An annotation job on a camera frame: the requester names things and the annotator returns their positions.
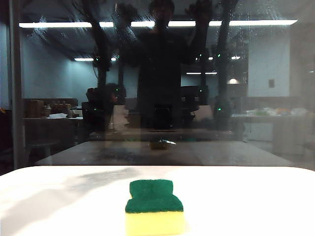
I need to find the green and yellow sponge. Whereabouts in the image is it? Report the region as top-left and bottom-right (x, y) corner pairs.
(125, 179), (187, 236)

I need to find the large glass window pane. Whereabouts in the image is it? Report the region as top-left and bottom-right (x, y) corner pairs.
(0, 0), (315, 177)

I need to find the grey vertical post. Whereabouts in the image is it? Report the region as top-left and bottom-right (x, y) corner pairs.
(9, 0), (27, 171)

